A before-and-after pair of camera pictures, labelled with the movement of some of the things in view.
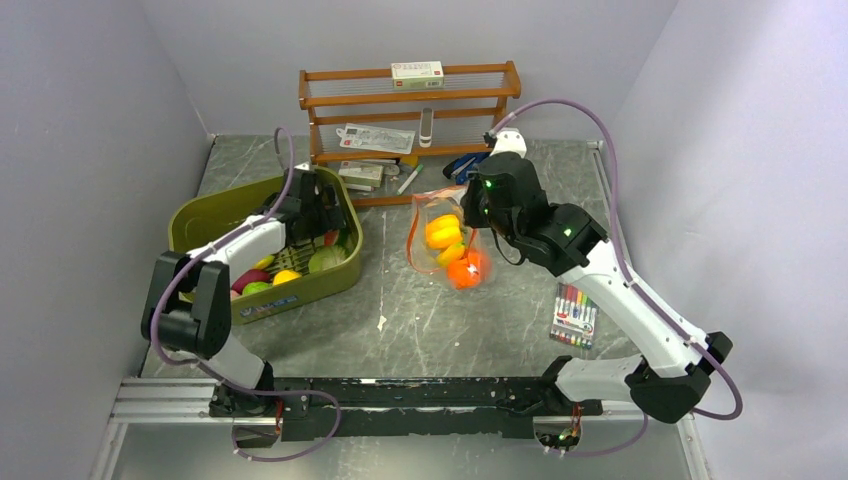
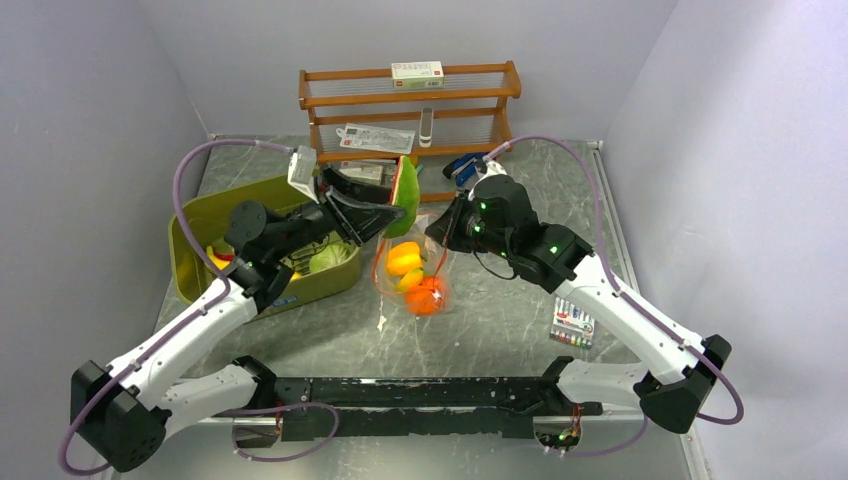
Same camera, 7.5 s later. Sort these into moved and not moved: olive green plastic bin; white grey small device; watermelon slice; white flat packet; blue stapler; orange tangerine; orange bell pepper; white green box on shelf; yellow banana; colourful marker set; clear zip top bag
Moved: orange tangerine; clear zip top bag; orange bell pepper; watermelon slice; yellow banana
Not moved: white grey small device; white green box on shelf; olive green plastic bin; white flat packet; colourful marker set; blue stapler
